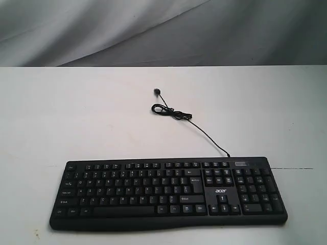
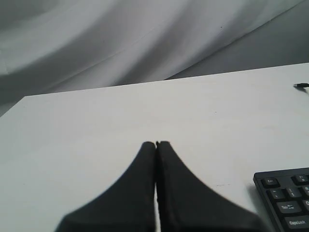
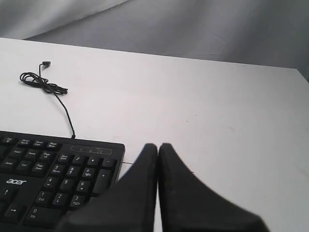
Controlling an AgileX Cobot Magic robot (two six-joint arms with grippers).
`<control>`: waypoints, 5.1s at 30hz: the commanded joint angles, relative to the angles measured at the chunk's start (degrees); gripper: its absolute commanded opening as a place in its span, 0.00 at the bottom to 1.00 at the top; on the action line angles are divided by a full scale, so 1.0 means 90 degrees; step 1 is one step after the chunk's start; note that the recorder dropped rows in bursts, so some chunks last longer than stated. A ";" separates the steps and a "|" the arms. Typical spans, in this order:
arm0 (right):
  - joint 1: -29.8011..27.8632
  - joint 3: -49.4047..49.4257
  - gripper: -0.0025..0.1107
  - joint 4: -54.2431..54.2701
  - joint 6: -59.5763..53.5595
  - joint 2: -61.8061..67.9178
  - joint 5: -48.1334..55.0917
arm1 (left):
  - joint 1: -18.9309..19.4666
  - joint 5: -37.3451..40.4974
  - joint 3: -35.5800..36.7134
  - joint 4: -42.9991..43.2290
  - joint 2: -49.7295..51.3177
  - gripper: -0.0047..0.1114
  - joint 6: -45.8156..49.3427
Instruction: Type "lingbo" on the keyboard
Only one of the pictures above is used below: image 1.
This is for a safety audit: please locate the black acer keyboard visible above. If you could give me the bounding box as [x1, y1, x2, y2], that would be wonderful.
[50, 157, 288, 231]

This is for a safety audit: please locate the grey backdrop cloth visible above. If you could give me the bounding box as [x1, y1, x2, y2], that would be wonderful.
[1, 1, 326, 66]

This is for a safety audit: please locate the black keyboard usb cable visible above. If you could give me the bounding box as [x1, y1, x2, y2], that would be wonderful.
[151, 88, 231, 158]

